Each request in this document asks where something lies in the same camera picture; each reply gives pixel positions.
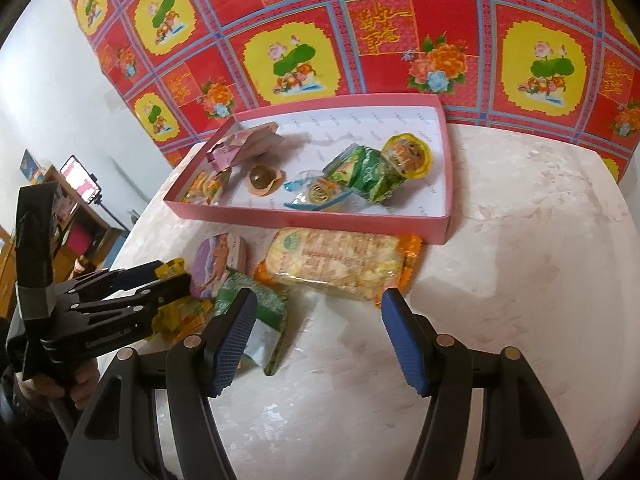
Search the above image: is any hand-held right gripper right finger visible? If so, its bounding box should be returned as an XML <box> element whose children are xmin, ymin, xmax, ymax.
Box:
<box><xmin>381</xmin><ymin>287</ymin><xmax>585</xmax><ymax>480</ymax></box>

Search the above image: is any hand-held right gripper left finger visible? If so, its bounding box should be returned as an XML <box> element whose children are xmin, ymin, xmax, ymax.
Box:
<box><xmin>59</xmin><ymin>287</ymin><xmax>258</xmax><ymax>480</ymax></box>

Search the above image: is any wooden shelf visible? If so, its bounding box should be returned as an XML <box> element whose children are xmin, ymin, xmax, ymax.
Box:
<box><xmin>0</xmin><ymin>165</ymin><xmax>126</xmax><ymax>311</ymax></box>

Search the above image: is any clear blue-edged snack packet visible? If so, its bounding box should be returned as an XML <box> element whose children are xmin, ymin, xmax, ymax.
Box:
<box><xmin>284</xmin><ymin>170</ymin><xmax>351</xmax><ymax>211</ymax></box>

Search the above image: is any yellow snack packet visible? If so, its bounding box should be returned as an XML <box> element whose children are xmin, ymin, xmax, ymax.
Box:
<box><xmin>154</xmin><ymin>257</ymin><xmax>193</xmax><ymax>281</ymax></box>
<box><xmin>145</xmin><ymin>297</ymin><xmax>213</xmax><ymax>343</ymax></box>

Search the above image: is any phone with lit screen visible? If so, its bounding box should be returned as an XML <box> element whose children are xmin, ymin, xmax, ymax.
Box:
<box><xmin>60</xmin><ymin>155</ymin><xmax>103</xmax><ymax>201</ymax></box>

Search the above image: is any green snack packet red label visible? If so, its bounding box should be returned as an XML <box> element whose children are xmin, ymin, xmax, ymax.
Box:
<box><xmin>215</xmin><ymin>270</ymin><xmax>291</xmax><ymax>377</ymax></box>

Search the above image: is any black tripod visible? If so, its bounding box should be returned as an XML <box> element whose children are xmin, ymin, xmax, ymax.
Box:
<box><xmin>95</xmin><ymin>195</ymin><xmax>126</xmax><ymax>233</ymax></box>

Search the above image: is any person's left hand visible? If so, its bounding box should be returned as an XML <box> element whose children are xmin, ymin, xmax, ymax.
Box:
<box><xmin>12</xmin><ymin>360</ymin><xmax>101</xmax><ymax>411</ymax></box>

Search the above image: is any orange cracker packet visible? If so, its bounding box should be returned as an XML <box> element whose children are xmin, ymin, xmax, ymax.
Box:
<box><xmin>254</xmin><ymin>227</ymin><xmax>423</xmax><ymax>306</ymax></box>

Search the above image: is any pink cardboard box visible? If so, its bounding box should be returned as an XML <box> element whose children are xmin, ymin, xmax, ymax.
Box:
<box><xmin>164</xmin><ymin>92</ymin><xmax>454</xmax><ymax>245</ymax></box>

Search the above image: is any brown jelly cup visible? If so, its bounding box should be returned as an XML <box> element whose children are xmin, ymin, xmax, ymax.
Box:
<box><xmin>246</xmin><ymin>164</ymin><xmax>285</xmax><ymax>196</ymax></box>

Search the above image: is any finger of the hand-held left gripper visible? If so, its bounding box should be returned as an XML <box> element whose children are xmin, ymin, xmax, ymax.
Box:
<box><xmin>52</xmin><ymin>260</ymin><xmax>173</xmax><ymax>306</ymax></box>
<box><xmin>40</xmin><ymin>274</ymin><xmax>193</xmax><ymax>356</ymax></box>

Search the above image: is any person's left forearm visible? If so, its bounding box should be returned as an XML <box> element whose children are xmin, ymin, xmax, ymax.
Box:
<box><xmin>0</xmin><ymin>365</ymin><xmax>71</xmax><ymax>480</ymax></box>

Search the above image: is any wall picture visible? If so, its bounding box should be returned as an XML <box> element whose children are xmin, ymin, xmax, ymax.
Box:
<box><xmin>20</xmin><ymin>149</ymin><xmax>48</xmax><ymax>183</ymax></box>

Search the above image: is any red floral printed cloth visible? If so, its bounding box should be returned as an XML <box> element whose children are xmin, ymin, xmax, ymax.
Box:
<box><xmin>60</xmin><ymin>0</ymin><xmax>640</xmax><ymax>183</ymax></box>

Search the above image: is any purple snack packet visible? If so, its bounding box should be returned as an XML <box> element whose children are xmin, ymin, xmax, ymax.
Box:
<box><xmin>191</xmin><ymin>232</ymin><xmax>248</xmax><ymax>301</ymax></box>

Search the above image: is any green pea snack packet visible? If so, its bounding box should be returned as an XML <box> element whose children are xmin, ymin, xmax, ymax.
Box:
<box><xmin>322</xmin><ymin>142</ymin><xmax>401</xmax><ymax>206</ymax></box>

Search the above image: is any pink snack bag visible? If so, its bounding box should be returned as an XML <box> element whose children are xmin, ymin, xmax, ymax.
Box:
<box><xmin>207</xmin><ymin>122</ymin><xmax>281</xmax><ymax>171</ymax></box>

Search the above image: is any small burger gummy packet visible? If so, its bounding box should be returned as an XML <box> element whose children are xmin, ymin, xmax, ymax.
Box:
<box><xmin>181</xmin><ymin>169</ymin><xmax>232</xmax><ymax>206</ymax></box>

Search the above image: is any yellow round snack cup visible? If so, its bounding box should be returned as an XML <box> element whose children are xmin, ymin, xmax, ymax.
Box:
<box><xmin>382</xmin><ymin>131</ymin><xmax>433</xmax><ymax>179</ymax></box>

